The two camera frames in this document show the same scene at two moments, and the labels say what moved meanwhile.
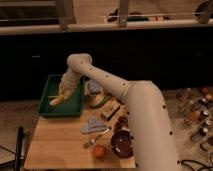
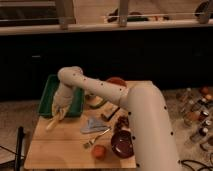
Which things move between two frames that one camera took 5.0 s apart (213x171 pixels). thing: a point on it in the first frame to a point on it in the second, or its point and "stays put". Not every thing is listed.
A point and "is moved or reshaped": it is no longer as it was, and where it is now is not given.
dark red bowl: x=122 y=143 stays put
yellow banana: x=56 y=100 is moved or reshaped
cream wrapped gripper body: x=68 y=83 to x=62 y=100
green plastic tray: x=72 y=106 stays put
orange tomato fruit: x=100 y=151 stays put
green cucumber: x=101 y=103 stays put
